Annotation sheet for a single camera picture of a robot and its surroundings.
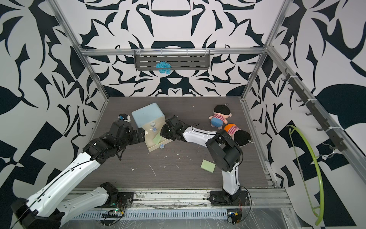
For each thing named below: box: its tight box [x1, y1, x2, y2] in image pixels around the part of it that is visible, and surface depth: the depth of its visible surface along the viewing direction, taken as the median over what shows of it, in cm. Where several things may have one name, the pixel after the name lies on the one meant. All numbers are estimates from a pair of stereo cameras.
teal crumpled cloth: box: [155, 61, 172, 75], surface depth 93 cm
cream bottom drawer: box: [144, 130, 173, 153], surface depth 93 cm
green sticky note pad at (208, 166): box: [200, 158, 216, 174], surface depth 87 cm
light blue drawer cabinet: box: [131, 102, 166, 137], surface depth 93 cm
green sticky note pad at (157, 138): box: [152, 131, 163, 145], surface depth 93 cm
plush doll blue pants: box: [210, 117, 224, 128], surface depth 101 cm
